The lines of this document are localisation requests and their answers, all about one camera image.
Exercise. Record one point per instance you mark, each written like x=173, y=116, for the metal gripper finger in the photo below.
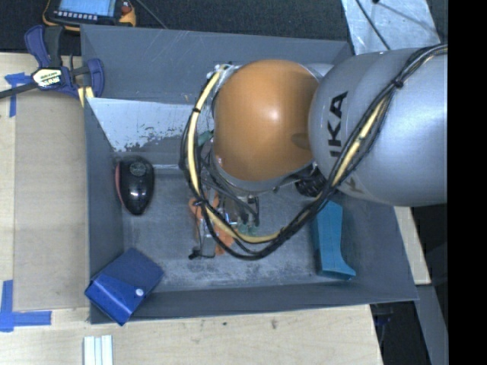
x=196, y=254
x=209, y=246

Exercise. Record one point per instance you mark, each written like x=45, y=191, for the grey metal bin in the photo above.
x=251, y=276

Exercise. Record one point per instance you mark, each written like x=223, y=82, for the blue box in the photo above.
x=121, y=283

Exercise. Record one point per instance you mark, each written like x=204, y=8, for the black computer mouse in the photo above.
x=136, y=188

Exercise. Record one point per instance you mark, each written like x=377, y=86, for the pale wood board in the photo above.
x=49, y=204

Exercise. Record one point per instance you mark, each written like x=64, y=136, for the black cylinder on white bracket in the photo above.
x=309, y=185

